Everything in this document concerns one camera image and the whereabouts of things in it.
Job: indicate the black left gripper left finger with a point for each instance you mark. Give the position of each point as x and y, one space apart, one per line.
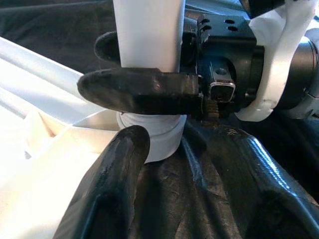
109 189

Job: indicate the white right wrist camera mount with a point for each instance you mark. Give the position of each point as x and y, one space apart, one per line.
279 49

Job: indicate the black plastic table sheet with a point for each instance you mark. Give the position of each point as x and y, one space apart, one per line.
187 199

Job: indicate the white plastic table top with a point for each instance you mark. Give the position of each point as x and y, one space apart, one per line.
37 161

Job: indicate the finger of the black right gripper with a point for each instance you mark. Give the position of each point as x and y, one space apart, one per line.
129 92
107 48

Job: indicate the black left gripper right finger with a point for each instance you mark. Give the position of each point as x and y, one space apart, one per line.
264 189

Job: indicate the white plastic table leg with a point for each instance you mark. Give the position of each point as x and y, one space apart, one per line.
149 37

